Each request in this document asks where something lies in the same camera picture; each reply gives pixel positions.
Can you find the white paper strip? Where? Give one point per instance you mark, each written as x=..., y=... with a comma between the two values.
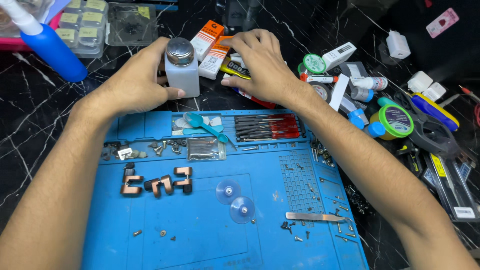
x=339, y=92

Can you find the white and red tube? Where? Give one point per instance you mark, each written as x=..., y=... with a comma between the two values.
x=320, y=79

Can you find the green solder wick spool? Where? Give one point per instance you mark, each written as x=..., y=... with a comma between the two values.
x=314, y=63

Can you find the clear plastic zip bag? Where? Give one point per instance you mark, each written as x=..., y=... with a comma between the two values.
x=206, y=149

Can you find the blue silicone repair mat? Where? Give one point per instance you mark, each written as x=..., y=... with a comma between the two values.
x=210, y=225

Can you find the white pump bottle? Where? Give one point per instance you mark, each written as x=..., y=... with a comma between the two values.
x=182, y=73

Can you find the copper bracket part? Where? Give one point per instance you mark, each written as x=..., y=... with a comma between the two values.
x=184, y=180
x=161, y=183
x=129, y=189

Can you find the clear blue suction cup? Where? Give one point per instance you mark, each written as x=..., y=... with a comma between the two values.
x=242, y=210
x=228, y=192

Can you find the brass screw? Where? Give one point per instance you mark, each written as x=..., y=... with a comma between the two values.
x=137, y=233

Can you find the small white glue bottle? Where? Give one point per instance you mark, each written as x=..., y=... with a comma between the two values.
x=371, y=83

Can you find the pink card packet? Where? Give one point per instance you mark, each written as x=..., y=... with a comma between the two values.
x=442, y=22

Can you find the clear compartment box, yellow labels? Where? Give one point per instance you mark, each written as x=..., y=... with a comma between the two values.
x=84, y=26

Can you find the small black part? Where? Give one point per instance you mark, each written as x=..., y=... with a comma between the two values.
x=129, y=168

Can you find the heap of tiny black screws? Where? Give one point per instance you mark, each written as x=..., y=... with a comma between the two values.
x=358, y=198

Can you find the white rectangular carton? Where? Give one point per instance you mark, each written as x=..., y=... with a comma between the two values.
x=339, y=55

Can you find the blue spray bottle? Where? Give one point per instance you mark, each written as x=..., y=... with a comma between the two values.
x=52, y=50

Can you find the yellow jar, green lid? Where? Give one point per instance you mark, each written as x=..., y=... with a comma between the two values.
x=393, y=122

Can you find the pile of white picks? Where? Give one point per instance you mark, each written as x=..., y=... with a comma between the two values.
x=180, y=123

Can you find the clear bottle, blue cap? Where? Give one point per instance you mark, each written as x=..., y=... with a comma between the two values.
x=356, y=114

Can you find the black suction pliers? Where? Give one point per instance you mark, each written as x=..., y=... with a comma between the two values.
x=431, y=137

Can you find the grey tape roll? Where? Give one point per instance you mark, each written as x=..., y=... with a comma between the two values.
x=322, y=91

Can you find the person's left hand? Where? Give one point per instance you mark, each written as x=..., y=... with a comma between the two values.
x=131, y=84

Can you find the black packaged tool set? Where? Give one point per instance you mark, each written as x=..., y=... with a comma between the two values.
x=452, y=187

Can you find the clear plastic parts tray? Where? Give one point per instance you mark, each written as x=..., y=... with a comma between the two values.
x=131, y=24

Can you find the heap of screws and parts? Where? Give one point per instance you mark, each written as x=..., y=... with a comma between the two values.
x=157, y=148

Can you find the scattered small screws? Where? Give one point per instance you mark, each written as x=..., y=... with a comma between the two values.
x=311, y=187

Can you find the long silver screw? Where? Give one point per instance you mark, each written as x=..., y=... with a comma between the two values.
x=250, y=148

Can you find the white charger adapter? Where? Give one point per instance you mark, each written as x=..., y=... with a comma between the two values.
x=398, y=45

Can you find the orange and white carton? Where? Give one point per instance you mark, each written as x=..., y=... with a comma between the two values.
x=206, y=37
x=213, y=60

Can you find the steel tweezers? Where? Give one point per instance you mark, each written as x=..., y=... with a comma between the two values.
x=311, y=216

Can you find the black stand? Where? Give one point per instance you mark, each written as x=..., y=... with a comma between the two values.
x=240, y=15

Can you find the red flat packet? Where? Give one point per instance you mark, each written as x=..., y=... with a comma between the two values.
x=258, y=100

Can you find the white plug adapter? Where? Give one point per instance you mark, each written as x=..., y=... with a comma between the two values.
x=420, y=81
x=434, y=92

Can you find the black and yellow tool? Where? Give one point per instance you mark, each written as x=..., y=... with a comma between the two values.
x=412, y=157

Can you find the blue plastic opening tool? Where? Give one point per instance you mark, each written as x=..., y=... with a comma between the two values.
x=204, y=125

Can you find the grey bottle, blue cap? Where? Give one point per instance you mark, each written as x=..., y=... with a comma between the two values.
x=362, y=94

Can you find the red case of screwdriver bits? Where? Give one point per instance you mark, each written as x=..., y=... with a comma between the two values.
x=273, y=127

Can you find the person's right hand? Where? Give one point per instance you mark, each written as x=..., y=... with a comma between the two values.
x=268, y=73

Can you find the yellow and black glue tube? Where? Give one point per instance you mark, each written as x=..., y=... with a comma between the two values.
x=234, y=69

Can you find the pink plastic tray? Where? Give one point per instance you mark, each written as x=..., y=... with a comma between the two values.
x=15, y=42

